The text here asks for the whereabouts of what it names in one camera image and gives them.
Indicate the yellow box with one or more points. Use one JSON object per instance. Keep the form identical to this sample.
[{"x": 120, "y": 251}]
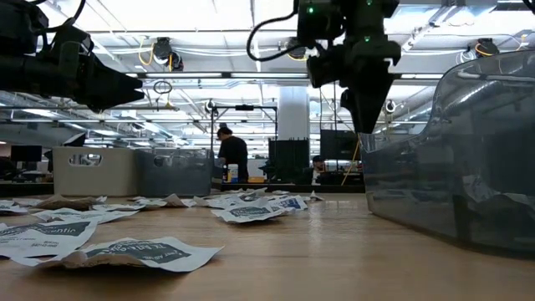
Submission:
[{"x": 256, "y": 180}]

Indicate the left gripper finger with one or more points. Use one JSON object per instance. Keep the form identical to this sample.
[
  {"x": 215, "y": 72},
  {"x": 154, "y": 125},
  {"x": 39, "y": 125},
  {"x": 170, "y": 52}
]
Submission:
[{"x": 113, "y": 88}]

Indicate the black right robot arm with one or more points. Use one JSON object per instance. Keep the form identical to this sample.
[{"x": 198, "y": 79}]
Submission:
[{"x": 368, "y": 16}]

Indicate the black monitor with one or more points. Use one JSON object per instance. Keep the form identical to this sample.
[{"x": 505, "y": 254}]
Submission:
[{"x": 338, "y": 145}]

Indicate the white alcohol pad packet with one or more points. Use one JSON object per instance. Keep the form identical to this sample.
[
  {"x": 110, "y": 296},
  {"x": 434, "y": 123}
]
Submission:
[
  {"x": 290, "y": 202},
  {"x": 27, "y": 201},
  {"x": 62, "y": 202},
  {"x": 119, "y": 206},
  {"x": 315, "y": 196},
  {"x": 8, "y": 207},
  {"x": 83, "y": 215},
  {"x": 138, "y": 253},
  {"x": 152, "y": 203},
  {"x": 42, "y": 238},
  {"x": 177, "y": 201},
  {"x": 223, "y": 202},
  {"x": 251, "y": 194},
  {"x": 248, "y": 212}
]

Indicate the white building column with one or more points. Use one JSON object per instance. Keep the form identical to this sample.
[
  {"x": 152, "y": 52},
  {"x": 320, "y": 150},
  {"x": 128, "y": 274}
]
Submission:
[{"x": 293, "y": 113}]

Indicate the black cabinet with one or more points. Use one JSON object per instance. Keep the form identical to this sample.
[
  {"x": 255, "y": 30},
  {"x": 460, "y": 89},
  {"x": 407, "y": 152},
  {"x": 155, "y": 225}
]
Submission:
[{"x": 288, "y": 161}]

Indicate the white bottle blue label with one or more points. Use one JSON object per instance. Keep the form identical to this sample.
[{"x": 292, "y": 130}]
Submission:
[{"x": 232, "y": 173}]

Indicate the person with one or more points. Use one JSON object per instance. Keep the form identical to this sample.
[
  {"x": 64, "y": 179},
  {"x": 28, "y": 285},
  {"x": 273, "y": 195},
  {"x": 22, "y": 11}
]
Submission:
[
  {"x": 234, "y": 154},
  {"x": 318, "y": 164}
]

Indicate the smoked translucent plastic bin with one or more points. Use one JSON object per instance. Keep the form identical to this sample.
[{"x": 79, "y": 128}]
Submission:
[
  {"x": 175, "y": 177},
  {"x": 451, "y": 159}
]

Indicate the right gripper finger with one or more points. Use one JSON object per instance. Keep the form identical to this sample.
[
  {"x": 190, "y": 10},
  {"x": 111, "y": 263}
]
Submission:
[
  {"x": 372, "y": 100},
  {"x": 348, "y": 101}
]

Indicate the black overhead rig frame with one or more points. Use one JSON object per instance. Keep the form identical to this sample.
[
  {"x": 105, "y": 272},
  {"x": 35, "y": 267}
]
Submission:
[{"x": 244, "y": 107}]

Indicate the light grey plastic bin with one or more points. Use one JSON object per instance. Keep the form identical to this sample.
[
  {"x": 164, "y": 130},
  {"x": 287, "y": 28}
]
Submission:
[{"x": 94, "y": 177}]

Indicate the dark monitor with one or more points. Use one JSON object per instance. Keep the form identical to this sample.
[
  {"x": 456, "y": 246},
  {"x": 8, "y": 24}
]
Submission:
[{"x": 26, "y": 153}]

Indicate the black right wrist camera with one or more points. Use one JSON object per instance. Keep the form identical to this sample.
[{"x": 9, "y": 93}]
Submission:
[{"x": 328, "y": 71}]

